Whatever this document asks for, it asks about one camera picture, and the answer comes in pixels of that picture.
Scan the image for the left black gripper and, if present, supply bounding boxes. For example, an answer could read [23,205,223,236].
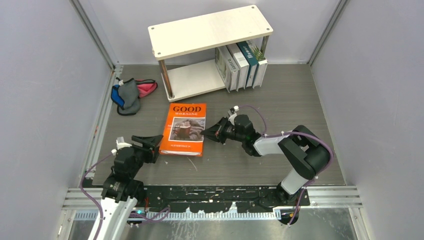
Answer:
[129,135,164,177]

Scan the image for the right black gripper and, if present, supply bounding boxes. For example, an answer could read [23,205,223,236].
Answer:
[200,116,245,144]

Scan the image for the orange book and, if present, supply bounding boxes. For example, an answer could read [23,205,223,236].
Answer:
[159,103,207,157]

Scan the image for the blue grey red cloth pile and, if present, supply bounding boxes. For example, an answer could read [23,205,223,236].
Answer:
[110,77,158,116]

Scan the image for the photo magazine pages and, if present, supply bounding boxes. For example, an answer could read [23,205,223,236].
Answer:
[215,46,240,92]

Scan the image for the white Singularity book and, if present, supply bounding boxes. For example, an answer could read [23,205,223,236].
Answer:
[248,41,268,88]

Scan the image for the blue Humor book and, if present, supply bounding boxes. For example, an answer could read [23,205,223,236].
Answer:
[236,41,259,88]

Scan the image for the grey white portfolio file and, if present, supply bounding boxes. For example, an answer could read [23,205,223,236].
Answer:
[226,43,250,91]

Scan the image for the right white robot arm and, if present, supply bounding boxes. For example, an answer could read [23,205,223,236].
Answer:
[201,114,334,206]

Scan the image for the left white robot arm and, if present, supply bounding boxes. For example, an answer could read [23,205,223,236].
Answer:
[88,135,164,240]

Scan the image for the white two-tier shelf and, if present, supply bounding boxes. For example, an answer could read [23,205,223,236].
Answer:
[148,5,274,103]

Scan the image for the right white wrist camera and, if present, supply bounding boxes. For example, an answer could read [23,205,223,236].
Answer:
[227,105,240,125]

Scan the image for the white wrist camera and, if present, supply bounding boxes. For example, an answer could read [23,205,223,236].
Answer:
[227,105,240,125]
[111,136,132,156]

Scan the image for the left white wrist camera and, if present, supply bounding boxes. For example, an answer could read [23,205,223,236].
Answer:
[111,136,132,156]

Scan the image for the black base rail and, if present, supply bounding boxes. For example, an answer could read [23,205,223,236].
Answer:
[136,185,310,214]

